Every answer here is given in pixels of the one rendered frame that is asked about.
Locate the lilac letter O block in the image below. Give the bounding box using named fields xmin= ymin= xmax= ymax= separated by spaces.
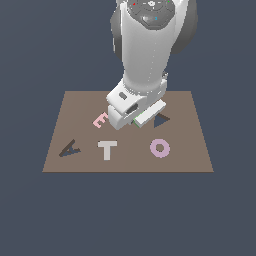
xmin=149 ymin=138 xmax=172 ymax=159

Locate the pink letter E block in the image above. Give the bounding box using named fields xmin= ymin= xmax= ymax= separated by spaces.
xmin=92 ymin=112 xmax=110 ymax=129

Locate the dark brown letter A block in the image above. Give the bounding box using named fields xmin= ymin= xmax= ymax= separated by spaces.
xmin=58 ymin=139 xmax=82 ymax=158

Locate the white letter T block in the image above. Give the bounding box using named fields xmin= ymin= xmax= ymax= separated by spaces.
xmin=97 ymin=140 xmax=118 ymax=161

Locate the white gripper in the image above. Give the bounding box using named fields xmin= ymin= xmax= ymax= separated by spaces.
xmin=106 ymin=81 xmax=164 ymax=131

